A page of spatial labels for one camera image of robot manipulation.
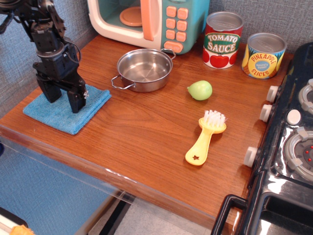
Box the orange fuzzy object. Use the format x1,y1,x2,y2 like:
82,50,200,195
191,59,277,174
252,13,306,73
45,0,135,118
10,225,34,235

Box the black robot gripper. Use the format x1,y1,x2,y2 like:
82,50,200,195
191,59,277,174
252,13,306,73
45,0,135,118
33,44,89,113

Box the teal toy microwave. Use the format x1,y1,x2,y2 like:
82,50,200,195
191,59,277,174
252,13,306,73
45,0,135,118
88,0,210,54

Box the pineapple slices can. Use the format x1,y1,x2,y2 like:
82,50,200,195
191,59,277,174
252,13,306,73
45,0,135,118
242,32,287,79

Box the tomato sauce can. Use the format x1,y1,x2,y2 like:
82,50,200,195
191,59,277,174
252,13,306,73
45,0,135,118
202,11,244,69

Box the blue cloth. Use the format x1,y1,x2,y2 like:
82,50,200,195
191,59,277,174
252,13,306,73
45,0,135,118
23,85,111,135

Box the small steel pan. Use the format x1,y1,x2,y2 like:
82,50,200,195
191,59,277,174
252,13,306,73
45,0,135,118
111,48,177,93

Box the yellow dish brush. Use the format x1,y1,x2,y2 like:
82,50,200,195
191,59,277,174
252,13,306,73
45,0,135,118
185,110,226,166

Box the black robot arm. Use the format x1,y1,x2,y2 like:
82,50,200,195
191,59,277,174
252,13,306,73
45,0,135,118
0,0,89,113

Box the green toy pear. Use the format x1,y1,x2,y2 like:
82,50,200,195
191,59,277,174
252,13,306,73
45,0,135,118
187,80,213,101

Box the black toy stove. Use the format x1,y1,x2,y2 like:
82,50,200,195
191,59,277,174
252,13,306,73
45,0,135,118
212,43,313,235

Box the clear acrylic barrier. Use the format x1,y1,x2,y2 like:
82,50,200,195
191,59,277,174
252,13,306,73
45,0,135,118
0,126,213,235

